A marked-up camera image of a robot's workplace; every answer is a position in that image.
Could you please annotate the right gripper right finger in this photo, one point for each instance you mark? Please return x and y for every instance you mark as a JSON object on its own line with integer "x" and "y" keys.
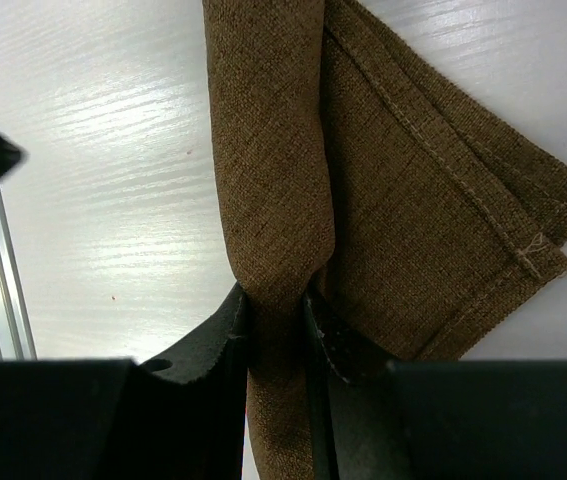
{"x": 355, "y": 432}

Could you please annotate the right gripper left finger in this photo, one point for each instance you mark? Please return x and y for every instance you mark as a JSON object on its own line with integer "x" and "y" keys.
{"x": 181, "y": 414}

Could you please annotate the brown cloth napkin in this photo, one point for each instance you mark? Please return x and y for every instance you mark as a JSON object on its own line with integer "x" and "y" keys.
{"x": 344, "y": 161}

